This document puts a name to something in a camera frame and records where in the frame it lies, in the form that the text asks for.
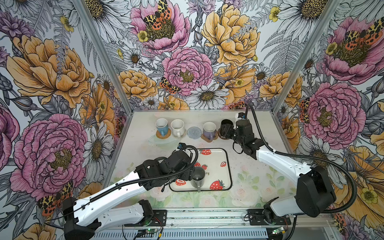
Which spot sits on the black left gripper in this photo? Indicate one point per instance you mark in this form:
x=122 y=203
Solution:
x=186 y=175

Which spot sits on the black mug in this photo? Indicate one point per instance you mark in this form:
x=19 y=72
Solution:
x=226 y=124

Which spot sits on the grey mug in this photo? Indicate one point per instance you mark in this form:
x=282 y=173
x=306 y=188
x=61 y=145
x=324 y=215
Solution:
x=198 y=178

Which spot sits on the cork paw print coaster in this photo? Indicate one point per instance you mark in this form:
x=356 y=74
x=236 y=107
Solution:
x=208 y=140

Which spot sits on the woven rattan round coaster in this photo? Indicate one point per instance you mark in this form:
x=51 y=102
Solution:
x=165 y=136

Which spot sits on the white mug purple handle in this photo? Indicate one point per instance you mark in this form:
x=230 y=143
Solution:
x=209 y=130

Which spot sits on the grey woven round coaster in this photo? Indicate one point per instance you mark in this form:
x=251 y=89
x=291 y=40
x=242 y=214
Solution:
x=194 y=133

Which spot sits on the blue mug white inside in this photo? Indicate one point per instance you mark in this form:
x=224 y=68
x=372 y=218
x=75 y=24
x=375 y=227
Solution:
x=162 y=125

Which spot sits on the scratched brown round coaster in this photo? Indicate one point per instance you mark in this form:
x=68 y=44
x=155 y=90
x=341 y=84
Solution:
x=220 y=136

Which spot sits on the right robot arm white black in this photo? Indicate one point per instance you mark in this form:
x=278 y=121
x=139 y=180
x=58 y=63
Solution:
x=314 y=191

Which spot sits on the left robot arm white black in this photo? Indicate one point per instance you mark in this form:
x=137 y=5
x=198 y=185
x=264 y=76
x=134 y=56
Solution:
x=84 y=217

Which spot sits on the white strawberry tray black rim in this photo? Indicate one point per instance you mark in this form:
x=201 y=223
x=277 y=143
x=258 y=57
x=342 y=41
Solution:
x=215 y=163

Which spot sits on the green circuit board left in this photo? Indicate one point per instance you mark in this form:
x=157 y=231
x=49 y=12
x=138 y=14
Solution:
x=148 y=231

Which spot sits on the green circuit board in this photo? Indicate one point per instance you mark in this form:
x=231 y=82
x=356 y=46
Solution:
x=278 y=231
x=148 y=231

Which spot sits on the green circuit board right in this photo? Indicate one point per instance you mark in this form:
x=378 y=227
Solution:
x=278 y=231

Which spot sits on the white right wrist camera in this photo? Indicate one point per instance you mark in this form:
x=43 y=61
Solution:
x=241 y=116

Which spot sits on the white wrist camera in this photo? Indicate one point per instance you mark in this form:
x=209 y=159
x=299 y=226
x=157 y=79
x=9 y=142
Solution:
x=241 y=116
x=181 y=146

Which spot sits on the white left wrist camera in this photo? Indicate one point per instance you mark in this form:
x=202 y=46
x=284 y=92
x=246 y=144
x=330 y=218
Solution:
x=181 y=146

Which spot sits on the aluminium frame rail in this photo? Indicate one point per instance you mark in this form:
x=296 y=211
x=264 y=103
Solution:
x=218 y=218

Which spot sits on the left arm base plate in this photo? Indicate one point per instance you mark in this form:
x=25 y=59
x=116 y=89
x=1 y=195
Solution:
x=156 y=219

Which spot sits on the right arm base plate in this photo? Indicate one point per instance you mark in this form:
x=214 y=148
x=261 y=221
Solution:
x=255 y=216

